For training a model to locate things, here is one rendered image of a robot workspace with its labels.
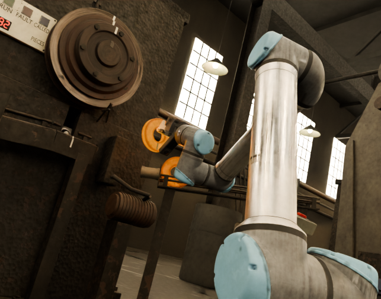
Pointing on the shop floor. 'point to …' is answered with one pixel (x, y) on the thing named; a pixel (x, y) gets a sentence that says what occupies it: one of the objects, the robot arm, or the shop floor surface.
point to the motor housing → (117, 241)
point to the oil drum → (206, 242)
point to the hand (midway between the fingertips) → (158, 131)
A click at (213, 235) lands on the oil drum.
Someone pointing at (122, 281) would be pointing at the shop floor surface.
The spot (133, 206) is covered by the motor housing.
